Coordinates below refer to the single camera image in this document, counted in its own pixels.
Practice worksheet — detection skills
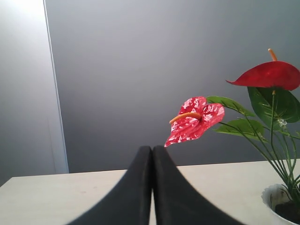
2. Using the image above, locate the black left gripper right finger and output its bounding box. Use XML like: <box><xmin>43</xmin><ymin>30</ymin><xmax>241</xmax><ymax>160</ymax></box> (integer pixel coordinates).
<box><xmin>152</xmin><ymin>146</ymin><xmax>242</xmax><ymax>225</ymax></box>

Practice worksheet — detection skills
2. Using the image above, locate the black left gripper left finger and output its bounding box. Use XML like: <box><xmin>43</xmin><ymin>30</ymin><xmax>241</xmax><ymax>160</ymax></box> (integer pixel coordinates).
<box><xmin>69</xmin><ymin>146</ymin><xmax>153</xmax><ymax>225</ymax></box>

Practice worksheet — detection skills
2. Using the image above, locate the artificial red anthurium plant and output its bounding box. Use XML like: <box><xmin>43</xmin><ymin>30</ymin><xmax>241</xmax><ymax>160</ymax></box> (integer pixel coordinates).
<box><xmin>165</xmin><ymin>49</ymin><xmax>300</xmax><ymax>206</ymax></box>

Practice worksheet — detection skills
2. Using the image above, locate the white plastic flower pot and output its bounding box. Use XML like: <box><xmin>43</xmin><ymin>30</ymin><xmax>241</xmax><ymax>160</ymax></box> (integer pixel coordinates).
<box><xmin>261</xmin><ymin>184</ymin><xmax>300</xmax><ymax>225</ymax></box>

